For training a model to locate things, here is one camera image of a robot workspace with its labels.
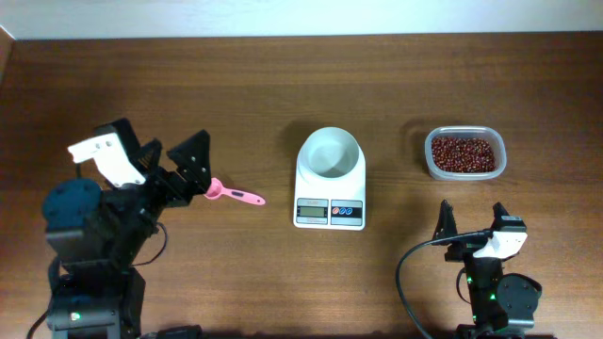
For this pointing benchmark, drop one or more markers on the pink plastic measuring scoop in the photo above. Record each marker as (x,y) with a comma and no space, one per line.
(217,190)

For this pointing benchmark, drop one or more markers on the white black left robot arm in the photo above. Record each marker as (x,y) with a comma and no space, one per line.
(96,233)

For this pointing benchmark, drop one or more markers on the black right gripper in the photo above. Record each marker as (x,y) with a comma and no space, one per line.
(467,252)

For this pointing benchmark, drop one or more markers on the white digital kitchen scale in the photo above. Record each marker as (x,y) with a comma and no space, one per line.
(331,205)

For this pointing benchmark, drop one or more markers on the white round bowl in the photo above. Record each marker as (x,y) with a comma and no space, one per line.
(330,153)

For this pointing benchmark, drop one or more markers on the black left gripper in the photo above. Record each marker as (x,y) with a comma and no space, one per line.
(158,182)

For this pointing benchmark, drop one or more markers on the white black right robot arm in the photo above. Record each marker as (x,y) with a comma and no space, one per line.
(502,304)

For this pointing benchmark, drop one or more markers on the clear plastic bean container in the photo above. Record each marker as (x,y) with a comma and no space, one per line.
(487,133)

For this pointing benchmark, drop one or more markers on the red beans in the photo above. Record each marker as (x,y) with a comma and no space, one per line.
(463,155)

